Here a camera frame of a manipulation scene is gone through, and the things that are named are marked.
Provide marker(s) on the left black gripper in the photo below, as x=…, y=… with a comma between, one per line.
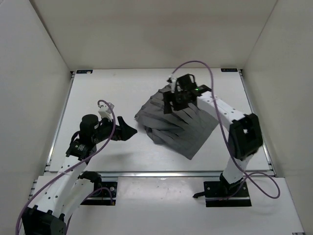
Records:
x=125, y=131

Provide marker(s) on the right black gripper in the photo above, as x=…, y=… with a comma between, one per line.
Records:
x=169, y=97

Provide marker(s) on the grey pleated skirt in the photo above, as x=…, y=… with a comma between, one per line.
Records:
x=183, y=131

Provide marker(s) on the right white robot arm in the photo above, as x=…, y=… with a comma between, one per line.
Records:
x=244, y=132

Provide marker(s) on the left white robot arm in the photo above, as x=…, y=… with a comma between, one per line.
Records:
x=61, y=196

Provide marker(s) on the right blue corner label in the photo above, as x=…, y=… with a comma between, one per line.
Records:
x=229, y=70

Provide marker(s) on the blue corner label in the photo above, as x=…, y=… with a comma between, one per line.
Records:
x=84, y=71
x=229, y=70

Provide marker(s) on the left blue corner label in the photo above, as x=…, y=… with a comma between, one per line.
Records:
x=84, y=71

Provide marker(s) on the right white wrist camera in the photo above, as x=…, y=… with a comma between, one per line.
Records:
x=173, y=83

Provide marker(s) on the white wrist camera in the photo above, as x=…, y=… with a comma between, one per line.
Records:
x=105, y=110
x=173, y=83

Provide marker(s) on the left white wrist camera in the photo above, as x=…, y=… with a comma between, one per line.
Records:
x=105, y=110

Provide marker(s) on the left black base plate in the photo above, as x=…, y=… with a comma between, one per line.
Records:
x=105, y=197

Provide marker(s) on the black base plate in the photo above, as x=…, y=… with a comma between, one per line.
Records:
x=105, y=197
x=217, y=196

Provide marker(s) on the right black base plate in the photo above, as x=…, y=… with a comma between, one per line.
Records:
x=217, y=196

